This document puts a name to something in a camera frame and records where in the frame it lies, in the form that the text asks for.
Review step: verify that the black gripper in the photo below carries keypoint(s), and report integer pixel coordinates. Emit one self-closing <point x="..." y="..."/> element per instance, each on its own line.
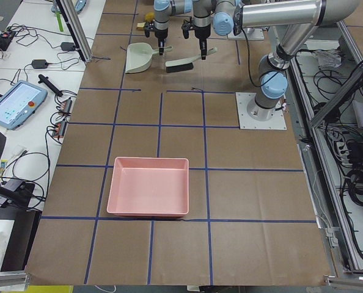
<point x="161" y="34"/>
<point x="201" y="33"/>

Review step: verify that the pale green dustpan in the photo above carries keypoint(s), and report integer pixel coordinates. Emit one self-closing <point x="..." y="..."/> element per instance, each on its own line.
<point x="139" y="57"/>

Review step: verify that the white bread slice piece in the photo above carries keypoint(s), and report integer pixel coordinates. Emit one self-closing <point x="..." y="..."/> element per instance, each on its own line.
<point x="140" y="26"/>

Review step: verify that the yellow potato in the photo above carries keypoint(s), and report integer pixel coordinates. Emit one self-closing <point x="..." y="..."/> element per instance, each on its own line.
<point x="149" y="17"/>

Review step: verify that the pink plastic bin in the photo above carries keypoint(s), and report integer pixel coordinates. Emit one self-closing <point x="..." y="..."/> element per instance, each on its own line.
<point x="149" y="187"/>

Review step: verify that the black power adapter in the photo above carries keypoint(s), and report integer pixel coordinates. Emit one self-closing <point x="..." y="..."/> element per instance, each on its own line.
<point x="67" y="46"/>
<point x="39" y="64"/>

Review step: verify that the green plastic tool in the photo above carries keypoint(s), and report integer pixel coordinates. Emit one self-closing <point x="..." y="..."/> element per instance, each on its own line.
<point x="59" y="21"/>

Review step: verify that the blue teach pendant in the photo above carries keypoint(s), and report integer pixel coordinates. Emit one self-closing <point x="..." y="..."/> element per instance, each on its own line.
<point x="19" y="103"/>

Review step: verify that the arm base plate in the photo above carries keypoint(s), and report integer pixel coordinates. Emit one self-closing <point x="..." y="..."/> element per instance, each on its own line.
<point x="253" y="34"/>
<point x="253" y="117"/>

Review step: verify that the aluminium frame post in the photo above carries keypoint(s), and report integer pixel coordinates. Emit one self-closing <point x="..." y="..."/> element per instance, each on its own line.
<point x="71" y="19"/>

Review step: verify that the black handle tool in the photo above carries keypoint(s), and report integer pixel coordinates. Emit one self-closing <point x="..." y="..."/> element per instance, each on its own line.
<point x="44" y="80"/>

